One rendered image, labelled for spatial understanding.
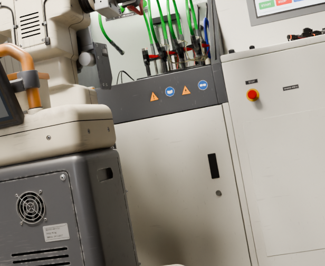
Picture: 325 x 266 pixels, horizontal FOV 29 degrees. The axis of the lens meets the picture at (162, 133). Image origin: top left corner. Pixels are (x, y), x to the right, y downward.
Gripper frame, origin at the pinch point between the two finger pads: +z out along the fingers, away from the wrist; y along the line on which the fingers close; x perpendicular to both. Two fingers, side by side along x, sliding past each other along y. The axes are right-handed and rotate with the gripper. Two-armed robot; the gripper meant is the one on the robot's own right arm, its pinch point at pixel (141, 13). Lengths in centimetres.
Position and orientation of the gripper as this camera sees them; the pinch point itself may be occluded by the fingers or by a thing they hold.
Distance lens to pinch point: 256.7
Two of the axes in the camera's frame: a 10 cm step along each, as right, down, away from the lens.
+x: -8.9, 1.7, 4.2
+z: 4.3, 6.4, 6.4
